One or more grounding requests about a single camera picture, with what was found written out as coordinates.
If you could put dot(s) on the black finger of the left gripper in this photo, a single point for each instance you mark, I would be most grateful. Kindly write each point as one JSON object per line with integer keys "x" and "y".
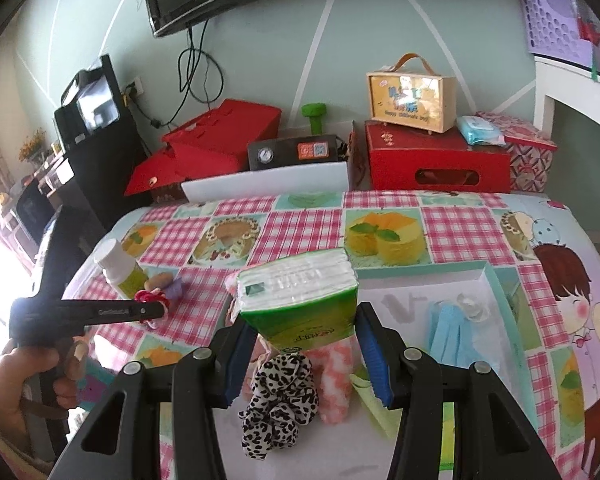
{"x": 98, "y": 312}

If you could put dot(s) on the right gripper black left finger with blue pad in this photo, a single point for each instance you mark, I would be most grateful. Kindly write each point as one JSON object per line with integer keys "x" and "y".
{"x": 120, "y": 437}

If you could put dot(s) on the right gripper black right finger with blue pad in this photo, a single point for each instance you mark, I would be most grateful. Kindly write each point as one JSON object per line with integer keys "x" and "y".
{"x": 493, "y": 438}

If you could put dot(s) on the red hair scrunchie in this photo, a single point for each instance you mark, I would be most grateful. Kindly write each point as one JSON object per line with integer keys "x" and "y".
{"x": 155, "y": 304}

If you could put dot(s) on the leopard print scrunchie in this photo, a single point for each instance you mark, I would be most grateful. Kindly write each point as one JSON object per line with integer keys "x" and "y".
{"x": 284, "y": 399}

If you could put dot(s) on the person's left hand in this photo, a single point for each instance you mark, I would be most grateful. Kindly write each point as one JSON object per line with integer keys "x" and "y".
{"x": 16, "y": 367}

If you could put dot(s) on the patchwork cartoon tablecloth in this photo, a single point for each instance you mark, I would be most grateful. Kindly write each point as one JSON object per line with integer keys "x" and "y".
{"x": 545, "y": 262}

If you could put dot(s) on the tan wooden block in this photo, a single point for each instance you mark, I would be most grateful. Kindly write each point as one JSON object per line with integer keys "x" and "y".
{"x": 160, "y": 281}

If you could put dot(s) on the green cloth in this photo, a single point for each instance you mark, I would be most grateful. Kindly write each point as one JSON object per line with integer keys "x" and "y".
{"x": 387, "y": 421}

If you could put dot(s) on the blue surgical face mask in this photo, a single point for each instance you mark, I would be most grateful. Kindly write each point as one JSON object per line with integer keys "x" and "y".
{"x": 451, "y": 337}

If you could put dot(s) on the black cabinet with screen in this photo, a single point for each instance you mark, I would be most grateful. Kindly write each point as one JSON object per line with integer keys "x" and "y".
{"x": 100, "y": 138}

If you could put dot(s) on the white tray with teal rim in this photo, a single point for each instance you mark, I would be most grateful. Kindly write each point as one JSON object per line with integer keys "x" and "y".
{"x": 357, "y": 448}

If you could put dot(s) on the pink white striped towel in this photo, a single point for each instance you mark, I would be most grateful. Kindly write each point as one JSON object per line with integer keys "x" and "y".
{"x": 332, "y": 366}

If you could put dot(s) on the yellow flowers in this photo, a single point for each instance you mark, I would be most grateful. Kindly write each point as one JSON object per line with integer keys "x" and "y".
{"x": 33, "y": 145}

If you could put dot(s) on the red paper gift bag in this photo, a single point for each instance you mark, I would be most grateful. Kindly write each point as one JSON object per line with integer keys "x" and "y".
{"x": 212, "y": 144}

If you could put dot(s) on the black box with labels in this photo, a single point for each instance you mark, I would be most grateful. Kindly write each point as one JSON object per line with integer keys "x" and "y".
{"x": 299, "y": 150}

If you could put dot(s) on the white foam board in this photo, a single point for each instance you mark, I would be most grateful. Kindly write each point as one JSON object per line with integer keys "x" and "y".
{"x": 330, "y": 177}

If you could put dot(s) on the red white patterned box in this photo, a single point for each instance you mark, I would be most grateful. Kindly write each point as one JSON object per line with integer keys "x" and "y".
{"x": 530, "y": 154}

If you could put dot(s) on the red gift box with window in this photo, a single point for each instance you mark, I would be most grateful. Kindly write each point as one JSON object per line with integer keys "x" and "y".
{"x": 384, "y": 157}

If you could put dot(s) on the green dumbbell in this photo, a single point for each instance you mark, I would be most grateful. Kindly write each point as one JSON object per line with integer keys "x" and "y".
{"x": 314, "y": 113}

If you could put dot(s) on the wet wipes pack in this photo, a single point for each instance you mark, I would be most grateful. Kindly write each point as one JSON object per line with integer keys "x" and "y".
{"x": 478, "y": 131}

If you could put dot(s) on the yellow wooden gift case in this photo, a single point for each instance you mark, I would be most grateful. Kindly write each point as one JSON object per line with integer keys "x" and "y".
{"x": 411, "y": 94}

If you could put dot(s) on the white shelf unit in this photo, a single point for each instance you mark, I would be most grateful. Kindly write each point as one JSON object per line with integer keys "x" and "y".
{"x": 560, "y": 82}

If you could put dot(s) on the purple perforated basket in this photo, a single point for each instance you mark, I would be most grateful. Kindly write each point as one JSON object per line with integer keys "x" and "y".
{"x": 567, "y": 30}

